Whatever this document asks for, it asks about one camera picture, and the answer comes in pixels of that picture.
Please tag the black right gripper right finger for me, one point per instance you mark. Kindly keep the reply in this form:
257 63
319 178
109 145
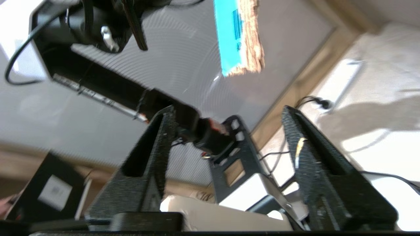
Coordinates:
328 196

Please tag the teal barcode cardboard scrap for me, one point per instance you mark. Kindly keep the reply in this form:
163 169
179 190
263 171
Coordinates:
229 39

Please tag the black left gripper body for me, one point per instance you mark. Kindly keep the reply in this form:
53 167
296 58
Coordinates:
136 26

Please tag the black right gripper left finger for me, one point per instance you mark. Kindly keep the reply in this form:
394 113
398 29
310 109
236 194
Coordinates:
144 183

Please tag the black box white label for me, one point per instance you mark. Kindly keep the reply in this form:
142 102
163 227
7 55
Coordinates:
54 193

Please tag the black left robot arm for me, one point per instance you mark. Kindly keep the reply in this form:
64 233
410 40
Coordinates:
98 85

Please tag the white robot chassis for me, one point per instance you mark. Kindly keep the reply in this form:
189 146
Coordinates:
203 213

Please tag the white power strip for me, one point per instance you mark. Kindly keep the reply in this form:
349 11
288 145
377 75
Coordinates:
347 78

